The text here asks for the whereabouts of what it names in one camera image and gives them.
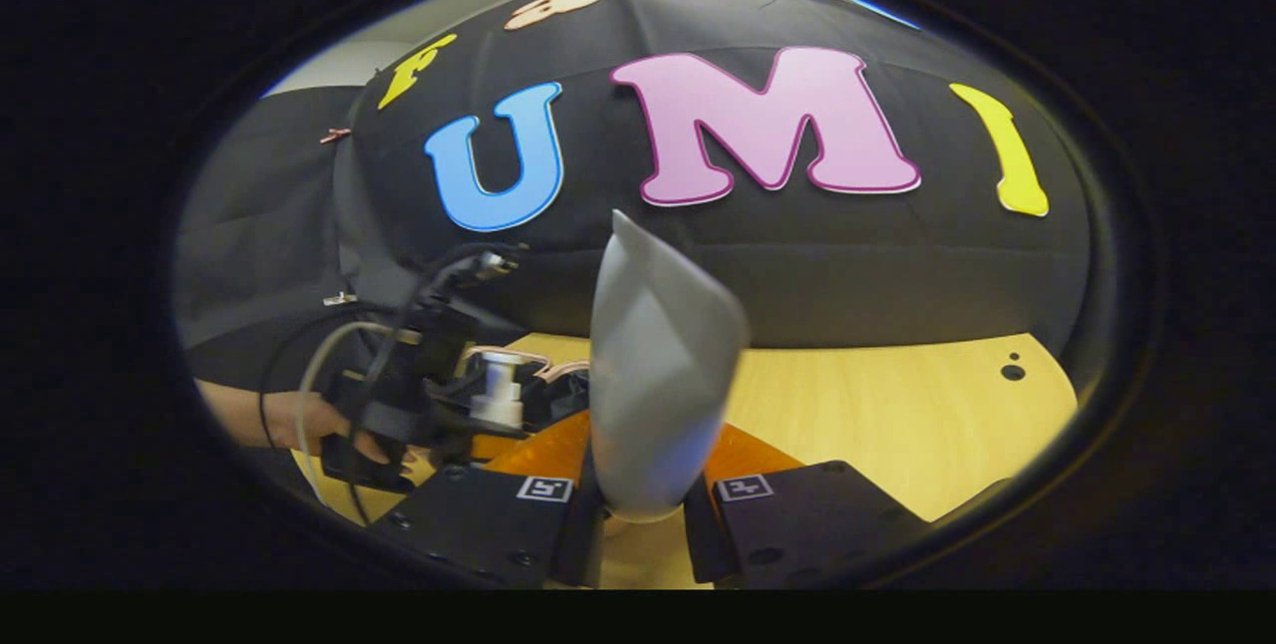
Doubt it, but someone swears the white cable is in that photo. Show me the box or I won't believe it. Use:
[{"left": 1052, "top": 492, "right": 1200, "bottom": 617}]
[{"left": 296, "top": 322, "right": 402, "bottom": 507}]

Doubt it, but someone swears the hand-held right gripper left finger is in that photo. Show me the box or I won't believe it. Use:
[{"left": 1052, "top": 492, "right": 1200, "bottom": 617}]
[{"left": 374, "top": 410, "right": 604, "bottom": 590}]

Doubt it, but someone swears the black cable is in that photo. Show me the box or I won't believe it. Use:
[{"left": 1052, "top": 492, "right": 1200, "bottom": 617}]
[{"left": 344, "top": 243, "right": 529, "bottom": 525}]

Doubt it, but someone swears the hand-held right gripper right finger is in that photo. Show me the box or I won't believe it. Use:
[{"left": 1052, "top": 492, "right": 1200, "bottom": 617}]
[{"left": 683, "top": 422, "right": 933, "bottom": 587}]

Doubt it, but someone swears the black backdrop cloth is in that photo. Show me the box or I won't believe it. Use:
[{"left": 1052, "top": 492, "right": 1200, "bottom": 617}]
[{"left": 171, "top": 0, "right": 1093, "bottom": 396}]

